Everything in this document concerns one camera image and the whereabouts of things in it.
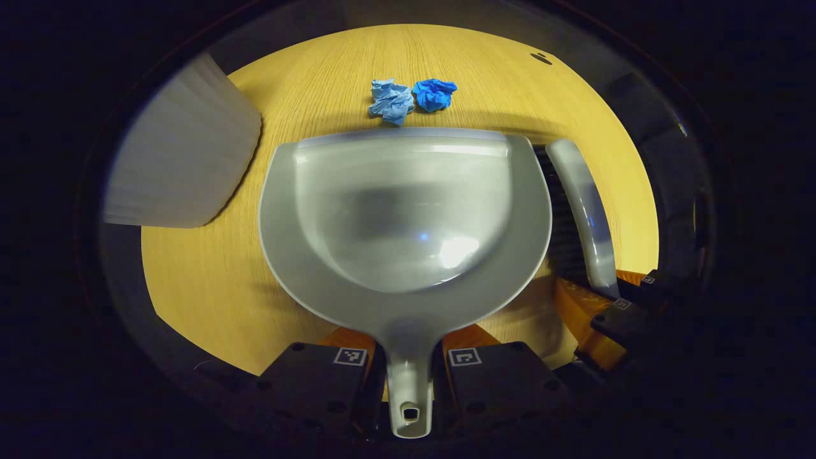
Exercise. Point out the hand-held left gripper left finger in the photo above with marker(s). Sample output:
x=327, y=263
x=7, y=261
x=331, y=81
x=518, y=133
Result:
x=312, y=382

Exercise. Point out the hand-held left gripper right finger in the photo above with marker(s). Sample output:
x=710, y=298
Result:
x=503, y=382

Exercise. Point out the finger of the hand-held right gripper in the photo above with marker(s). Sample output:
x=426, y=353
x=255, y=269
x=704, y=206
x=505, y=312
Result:
x=631, y=325
x=660, y=288

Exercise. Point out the small white broom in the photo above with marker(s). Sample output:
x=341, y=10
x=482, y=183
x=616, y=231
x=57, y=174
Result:
x=583, y=204

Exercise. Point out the white dustpan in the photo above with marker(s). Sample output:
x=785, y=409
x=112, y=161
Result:
x=408, y=210

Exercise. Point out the white garbage bin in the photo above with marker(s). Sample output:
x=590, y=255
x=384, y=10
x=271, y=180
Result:
x=185, y=153

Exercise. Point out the light blue paper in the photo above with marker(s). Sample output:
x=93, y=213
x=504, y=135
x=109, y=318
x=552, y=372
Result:
x=390, y=102

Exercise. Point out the dark blue paper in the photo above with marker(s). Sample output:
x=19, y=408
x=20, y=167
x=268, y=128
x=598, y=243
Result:
x=435, y=94

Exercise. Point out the black desk grommet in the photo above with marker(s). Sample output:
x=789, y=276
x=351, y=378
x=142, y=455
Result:
x=540, y=58

